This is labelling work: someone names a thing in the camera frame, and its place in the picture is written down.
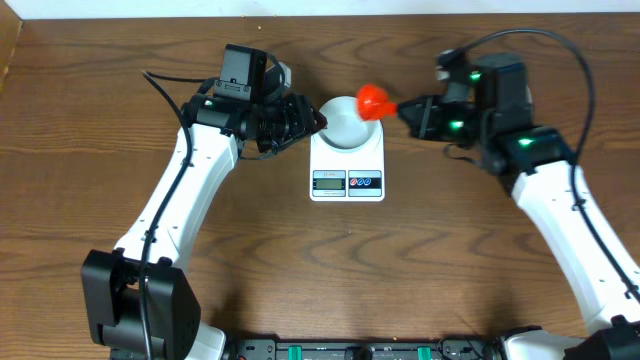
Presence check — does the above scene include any orange plastic scoop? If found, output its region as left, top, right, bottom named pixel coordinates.
left=356, top=84, right=397, bottom=121

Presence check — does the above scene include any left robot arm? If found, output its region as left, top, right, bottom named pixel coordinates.
left=81, top=93, right=327, bottom=359

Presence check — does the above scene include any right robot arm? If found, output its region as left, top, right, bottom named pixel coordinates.
left=397, top=54, right=639, bottom=359

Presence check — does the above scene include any grey round bowl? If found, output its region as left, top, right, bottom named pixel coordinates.
left=318, top=96, right=382, bottom=151

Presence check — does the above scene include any white digital kitchen scale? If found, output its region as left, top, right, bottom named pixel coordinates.
left=309, top=127, right=386, bottom=202

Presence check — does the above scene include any right black cable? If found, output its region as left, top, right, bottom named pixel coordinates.
left=449, top=27, right=640, bottom=301

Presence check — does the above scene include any black cable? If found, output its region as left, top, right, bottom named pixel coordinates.
left=138, top=69, right=221, bottom=360
left=449, top=27, right=640, bottom=301

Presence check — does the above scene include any left black cable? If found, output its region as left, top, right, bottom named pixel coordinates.
left=138, top=69, right=221, bottom=360

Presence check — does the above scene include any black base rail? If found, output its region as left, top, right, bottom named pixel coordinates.
left=221, top=333, right=506, bottom=360

